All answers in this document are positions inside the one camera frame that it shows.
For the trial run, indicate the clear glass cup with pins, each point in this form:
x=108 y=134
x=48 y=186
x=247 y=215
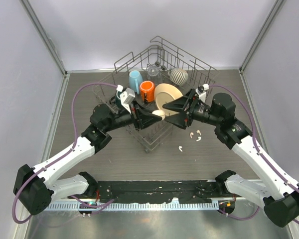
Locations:
x=154 y=75

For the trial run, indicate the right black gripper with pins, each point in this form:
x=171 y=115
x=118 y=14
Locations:
x=180 y=104

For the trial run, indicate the aluminium frame post left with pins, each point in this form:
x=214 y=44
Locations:
x=43 y=35

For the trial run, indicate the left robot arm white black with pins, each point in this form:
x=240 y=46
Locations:
x=93 y=139

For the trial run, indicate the striped ceramic mug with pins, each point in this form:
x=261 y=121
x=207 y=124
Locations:
x=178 y=76

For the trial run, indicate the light blue mug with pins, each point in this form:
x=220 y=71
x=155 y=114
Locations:
x=135 y=80

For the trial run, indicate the grey wire dish rack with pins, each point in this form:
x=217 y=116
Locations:
x=154 y=64

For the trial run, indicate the white slotted cable duct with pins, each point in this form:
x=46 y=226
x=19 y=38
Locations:
x=172 y=206

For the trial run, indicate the beige plate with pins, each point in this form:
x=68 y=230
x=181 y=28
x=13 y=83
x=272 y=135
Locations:
x=165 y=93

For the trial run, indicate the aluminium frame post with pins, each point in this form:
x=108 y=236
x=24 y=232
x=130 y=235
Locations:
x=43 y=35
x=276 y=8

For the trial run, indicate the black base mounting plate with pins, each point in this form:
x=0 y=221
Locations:
x=158 y=192

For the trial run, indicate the orange mug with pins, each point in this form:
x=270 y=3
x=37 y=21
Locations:
x=147 y=89

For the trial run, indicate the aluminium frame post right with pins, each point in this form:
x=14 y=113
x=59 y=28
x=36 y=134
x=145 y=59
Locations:
x=276 y=8

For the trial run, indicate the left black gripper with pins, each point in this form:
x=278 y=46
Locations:
x=144 y=119

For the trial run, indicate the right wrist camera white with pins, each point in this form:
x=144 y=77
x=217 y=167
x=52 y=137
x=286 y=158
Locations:
x=202 y=92

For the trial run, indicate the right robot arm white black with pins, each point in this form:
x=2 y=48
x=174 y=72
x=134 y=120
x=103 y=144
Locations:
x=279 y=195

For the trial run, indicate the dark green mug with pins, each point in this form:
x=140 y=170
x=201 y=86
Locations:
x=115 y=100

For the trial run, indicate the aluminium frame rail front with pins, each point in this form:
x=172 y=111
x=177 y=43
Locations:
x=42 y=194

